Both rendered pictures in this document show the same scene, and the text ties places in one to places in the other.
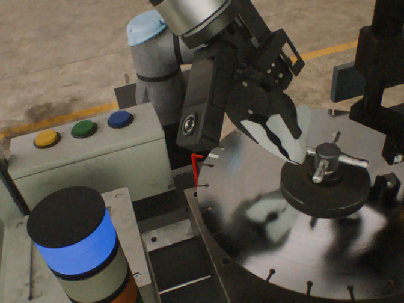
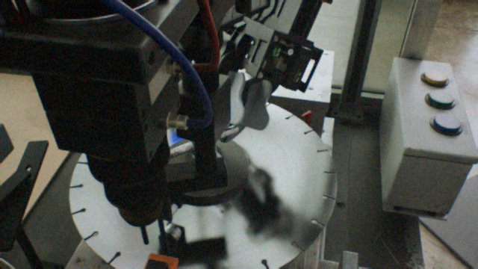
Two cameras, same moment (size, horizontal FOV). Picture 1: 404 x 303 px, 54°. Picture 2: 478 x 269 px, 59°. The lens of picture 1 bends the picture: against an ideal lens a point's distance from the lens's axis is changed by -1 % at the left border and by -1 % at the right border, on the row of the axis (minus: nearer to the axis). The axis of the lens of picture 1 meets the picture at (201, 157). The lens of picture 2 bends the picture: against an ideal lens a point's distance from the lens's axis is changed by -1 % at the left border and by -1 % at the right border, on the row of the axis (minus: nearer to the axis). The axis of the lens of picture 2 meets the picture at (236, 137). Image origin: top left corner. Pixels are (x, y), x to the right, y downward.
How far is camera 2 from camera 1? 0.73 m
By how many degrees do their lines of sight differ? 79
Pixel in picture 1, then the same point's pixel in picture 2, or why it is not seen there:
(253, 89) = (239, 33)
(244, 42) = (276, 13)
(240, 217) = not seen: hidden behind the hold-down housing
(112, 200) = (318, 92)
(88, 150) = (400, 96)
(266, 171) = (250, 143)
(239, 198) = not seen: hidden behind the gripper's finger
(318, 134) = (267, 206)
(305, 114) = (235, 112)
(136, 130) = (419, 130)
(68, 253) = not seen: outside the picture
